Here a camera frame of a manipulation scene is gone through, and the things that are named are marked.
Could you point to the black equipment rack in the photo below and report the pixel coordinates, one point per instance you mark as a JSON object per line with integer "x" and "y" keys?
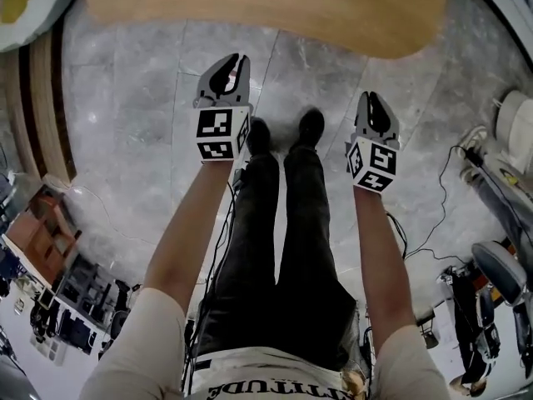
{"x": 77, "y": 302}

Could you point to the person's right black shoe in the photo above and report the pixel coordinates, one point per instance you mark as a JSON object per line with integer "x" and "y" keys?
{"x": 311, "y": 125}

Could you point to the person's black trousers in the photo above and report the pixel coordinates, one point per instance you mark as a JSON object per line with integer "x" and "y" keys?
{"x": 287, "y": 256}

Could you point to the person's left forearm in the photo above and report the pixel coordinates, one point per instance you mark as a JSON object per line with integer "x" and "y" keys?
{"x": 187, "y": 227}

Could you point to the white board with black edge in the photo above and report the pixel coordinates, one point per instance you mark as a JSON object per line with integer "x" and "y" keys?
{"x": 506, "y": 2}

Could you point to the person's white printed shirt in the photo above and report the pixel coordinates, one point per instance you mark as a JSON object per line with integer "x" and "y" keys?
{"x": 270, "y": 375}

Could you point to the white and yellow cushion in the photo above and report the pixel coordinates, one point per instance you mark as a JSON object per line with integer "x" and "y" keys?
{"x": 29, "y": 2}

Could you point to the brown wooden shelf unit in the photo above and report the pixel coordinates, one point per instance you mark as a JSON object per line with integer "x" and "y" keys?
{"x": 43, "y": 236}

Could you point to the person's left black shoe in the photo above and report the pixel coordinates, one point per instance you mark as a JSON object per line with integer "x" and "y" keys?
{"x": 258, "y": 136}

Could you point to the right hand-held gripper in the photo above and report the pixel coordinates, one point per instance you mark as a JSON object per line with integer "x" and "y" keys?
{"x": 372, "y": 163}

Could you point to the wooden coffee table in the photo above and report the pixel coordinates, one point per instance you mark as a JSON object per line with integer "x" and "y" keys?
{"x": 266, "y": 4}

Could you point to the person's right forearm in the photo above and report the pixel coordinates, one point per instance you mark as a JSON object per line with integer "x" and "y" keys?
{"x": 381, "y": 256}

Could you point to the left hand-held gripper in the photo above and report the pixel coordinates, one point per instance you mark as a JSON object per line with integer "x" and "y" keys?
{"x": 214, "y": 128}

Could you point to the white round appliance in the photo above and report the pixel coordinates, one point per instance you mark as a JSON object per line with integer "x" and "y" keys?
{"x": 514, "y": 127}

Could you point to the curved wooden striped cabinet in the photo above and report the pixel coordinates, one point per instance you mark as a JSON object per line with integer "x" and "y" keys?
{"x": 39, "y": 106}

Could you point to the person's black shoe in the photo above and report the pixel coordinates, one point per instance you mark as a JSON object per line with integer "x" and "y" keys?
{"x": 258, "y": 136}
{"x": 311, "y": 125}

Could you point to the grey office chair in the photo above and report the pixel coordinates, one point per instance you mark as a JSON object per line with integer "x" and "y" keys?
{"x": 497, "y": 271}

